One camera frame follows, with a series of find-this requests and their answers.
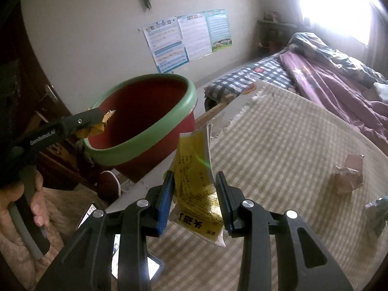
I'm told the crumpled pink paper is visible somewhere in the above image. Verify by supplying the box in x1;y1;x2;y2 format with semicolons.
333;154;364;195

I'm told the teal cartoon wall poster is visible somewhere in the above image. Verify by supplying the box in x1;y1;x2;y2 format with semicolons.
204;8;233;53

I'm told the smartphone with lit screen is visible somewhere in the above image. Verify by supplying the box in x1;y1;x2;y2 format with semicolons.
76;202;166;279

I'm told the gold foil wrapper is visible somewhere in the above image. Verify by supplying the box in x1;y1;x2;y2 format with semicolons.
76;108;117;139

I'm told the dark shelf with small items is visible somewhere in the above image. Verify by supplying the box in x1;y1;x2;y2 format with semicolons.
257;10;299;52

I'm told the beige fleece clothing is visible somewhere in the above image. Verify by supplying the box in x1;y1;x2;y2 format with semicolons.
0;186;122;291

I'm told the white chart wall poster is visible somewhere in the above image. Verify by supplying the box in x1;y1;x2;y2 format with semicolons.
177;13;213;61

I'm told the bright window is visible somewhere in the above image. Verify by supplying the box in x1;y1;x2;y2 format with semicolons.
295;0;375;46

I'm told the plaid bed sheet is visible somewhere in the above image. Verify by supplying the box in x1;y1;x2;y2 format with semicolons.
204;53;300;102

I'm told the purple blanket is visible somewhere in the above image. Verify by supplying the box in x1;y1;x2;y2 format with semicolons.
279;50;388;158

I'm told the blue striped wall poster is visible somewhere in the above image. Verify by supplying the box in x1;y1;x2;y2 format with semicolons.
142;16;190;74

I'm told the white pillow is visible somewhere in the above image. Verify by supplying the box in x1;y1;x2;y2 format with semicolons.
373;82;388;104

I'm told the dark wooden door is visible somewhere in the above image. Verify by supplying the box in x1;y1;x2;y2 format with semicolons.
0;3;72;158

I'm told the brown curtain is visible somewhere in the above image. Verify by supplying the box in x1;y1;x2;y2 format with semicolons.
365;0;388;64

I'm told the grey-green crumpled wrapper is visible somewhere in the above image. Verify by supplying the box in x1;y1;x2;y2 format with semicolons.
364;197;388;243

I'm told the metal door handle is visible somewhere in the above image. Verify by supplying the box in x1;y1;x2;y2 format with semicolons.
44;84;58;103

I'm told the yellow printed packet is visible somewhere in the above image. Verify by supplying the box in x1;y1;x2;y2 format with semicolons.
168;124;226;247

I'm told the red basin with green rim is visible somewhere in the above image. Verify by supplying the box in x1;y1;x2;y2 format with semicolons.
83;73;198;182

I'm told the dark red round object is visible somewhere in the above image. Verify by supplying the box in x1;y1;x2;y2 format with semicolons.
98;171;122;201

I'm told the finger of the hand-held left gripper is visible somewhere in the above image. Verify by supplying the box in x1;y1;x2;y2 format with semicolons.
59;106;105;137

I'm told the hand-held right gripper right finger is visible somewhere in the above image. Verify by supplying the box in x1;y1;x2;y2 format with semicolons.
214;170;355;291

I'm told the person's left hand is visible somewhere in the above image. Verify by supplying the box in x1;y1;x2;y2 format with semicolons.
0;170;50;228

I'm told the wooden bar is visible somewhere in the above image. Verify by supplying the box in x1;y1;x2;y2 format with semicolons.
194;92;235;128

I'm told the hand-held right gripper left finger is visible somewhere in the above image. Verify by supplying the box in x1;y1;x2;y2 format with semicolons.
35;170;176;291

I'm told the beige checked tablecloth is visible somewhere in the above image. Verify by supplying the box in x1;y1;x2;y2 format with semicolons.
106;80;388;291

